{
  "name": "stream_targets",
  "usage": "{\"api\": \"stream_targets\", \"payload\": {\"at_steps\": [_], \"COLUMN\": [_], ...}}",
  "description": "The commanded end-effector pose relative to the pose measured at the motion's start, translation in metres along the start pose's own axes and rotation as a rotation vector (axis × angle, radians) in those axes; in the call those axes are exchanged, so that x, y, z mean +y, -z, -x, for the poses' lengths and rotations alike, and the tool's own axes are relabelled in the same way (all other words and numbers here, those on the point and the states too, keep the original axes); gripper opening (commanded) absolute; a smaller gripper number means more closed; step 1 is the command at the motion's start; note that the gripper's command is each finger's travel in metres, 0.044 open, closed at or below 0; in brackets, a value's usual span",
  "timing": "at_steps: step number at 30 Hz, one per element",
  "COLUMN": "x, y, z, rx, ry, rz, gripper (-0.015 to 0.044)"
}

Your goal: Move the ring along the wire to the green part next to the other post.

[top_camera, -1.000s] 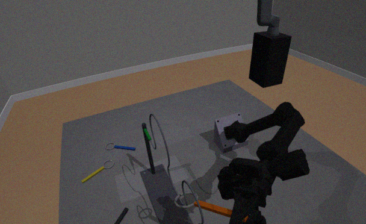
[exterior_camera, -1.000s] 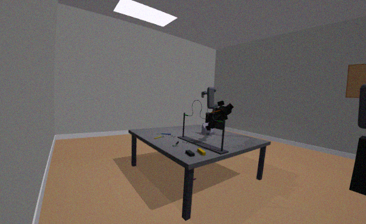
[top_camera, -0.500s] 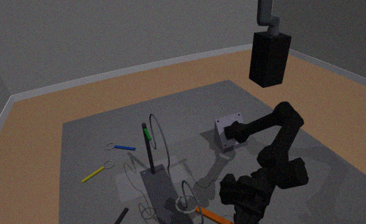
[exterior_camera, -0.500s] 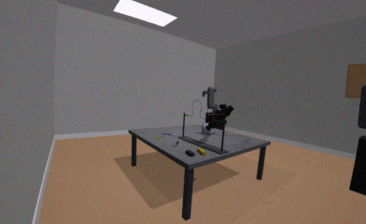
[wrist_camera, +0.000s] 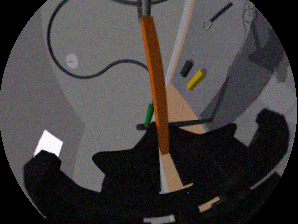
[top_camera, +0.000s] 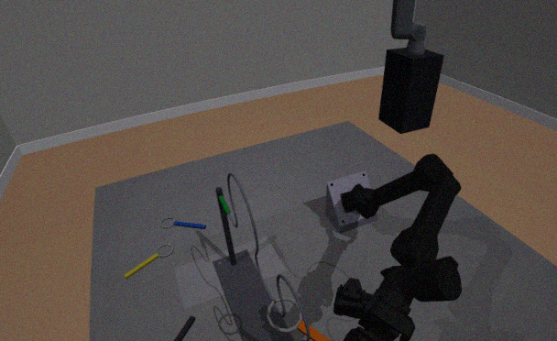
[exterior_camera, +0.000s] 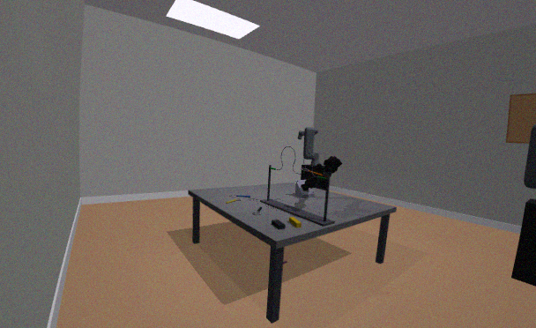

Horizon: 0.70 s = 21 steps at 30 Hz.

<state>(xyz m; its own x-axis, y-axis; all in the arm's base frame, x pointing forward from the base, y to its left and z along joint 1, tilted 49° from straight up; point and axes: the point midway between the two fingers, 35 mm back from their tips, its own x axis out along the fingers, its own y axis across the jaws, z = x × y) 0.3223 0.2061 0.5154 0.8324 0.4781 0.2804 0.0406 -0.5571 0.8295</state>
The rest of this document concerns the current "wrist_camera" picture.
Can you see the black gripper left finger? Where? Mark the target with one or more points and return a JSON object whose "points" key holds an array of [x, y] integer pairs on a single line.
{"points": [[142, 158]]}

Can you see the yellow cylinder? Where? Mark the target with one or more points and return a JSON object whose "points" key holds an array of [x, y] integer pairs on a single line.
{"points": [[196, 79]]}

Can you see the orange handle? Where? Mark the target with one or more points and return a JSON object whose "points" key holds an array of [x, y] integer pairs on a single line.
{"points": [[156, 73]]}

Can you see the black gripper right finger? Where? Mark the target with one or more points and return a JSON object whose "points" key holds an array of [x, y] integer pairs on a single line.
{"points": [[187, 148]]}

